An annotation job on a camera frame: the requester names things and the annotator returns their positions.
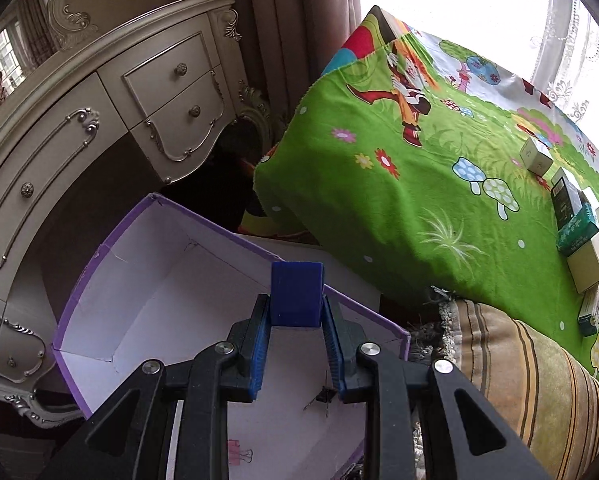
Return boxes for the white box grey print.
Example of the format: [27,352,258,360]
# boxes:
[521,136,553,177]

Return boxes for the white lace curtain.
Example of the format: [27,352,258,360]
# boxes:
[528,0,599,173]

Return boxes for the cream ornate dressing table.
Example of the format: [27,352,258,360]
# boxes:
[0,0,275,428]

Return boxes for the purple cardboard storage box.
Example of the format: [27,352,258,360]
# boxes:
[52,192,411,480]

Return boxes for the small white box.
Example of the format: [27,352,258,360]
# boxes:
[582,189,599,229]

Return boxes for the teal green box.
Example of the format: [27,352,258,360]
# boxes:
[556,203,599,257]

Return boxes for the black binder clip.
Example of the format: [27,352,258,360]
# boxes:
[304,371,338,419]

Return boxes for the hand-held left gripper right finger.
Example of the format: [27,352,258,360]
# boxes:
[321,296,553,480]

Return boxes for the cream box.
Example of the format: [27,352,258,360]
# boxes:
[566,226,599,294]

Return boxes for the black box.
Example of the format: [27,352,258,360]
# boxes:
[551,166,589,232]

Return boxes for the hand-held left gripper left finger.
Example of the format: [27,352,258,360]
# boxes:
[39,292,273,480]

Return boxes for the green cartoon printed blanket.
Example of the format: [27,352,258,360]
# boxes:
[252,5,599,387]

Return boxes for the striped brown cushion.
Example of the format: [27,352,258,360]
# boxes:
[432,287,599,480]

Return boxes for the pink binder clip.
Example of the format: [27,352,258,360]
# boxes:
[227,437,255,466]

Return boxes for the small cream drawer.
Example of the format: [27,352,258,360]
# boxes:
[129,72,230,165]
[122,32,219,120]

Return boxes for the dressing table mirror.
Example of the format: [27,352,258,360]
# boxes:
[0,0,172,148]

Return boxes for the small blue box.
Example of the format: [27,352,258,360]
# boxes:
[270,261,325,329]

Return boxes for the brown curtain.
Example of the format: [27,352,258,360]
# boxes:
[222,0,363,133]

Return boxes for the white box green print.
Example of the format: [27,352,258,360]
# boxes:
[577,281,599,337]

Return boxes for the wide cream drawer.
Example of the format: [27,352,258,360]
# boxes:
[0,72,131,277]

